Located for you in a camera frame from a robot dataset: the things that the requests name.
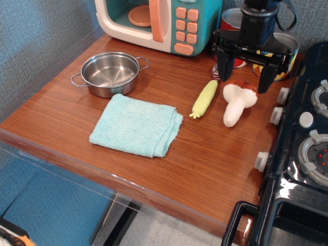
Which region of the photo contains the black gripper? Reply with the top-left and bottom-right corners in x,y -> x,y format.
213,10 -> 294,94

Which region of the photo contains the orange furry object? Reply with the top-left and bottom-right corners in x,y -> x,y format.
1,227 -> 36,246

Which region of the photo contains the white brown plush mushroom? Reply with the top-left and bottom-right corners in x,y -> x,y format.
223,80 -> 258,128

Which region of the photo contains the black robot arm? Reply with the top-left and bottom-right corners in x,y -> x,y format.
213,1 -> 296,94

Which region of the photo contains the white stove knob lower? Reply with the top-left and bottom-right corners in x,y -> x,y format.
255,152 -> 269,173

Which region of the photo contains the small steel pot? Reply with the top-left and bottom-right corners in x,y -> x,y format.
71,52 -> 149,98

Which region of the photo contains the teal toy microwave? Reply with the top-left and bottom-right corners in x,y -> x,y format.
95,0 -> 222,57

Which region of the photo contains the tomato sauce can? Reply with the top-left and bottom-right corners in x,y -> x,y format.
214,8 -> 249,69

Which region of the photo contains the pineapple slices can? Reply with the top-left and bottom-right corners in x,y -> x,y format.
253,33 -> 300,81

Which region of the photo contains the white stove knob middle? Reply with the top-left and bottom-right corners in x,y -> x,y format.
270,107 -> 283,126

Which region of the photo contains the white stove knob upper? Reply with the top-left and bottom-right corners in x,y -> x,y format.
277,87 -> 290,106

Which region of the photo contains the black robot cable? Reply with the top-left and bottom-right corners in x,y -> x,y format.
274,0 -> 298,32

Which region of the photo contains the light teal folded cloth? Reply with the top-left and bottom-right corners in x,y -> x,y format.
89,94 -> 183,158

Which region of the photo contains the black toy stove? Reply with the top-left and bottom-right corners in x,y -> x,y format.
222,42 -> 327,245

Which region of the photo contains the white stove knob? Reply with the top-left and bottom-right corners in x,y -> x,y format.
277,87 -> 290,106
255,152 -> 269,173
270,107 -> 283,126

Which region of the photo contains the spoon with yellow handle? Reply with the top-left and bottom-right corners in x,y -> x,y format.
189,65 -> 219,119

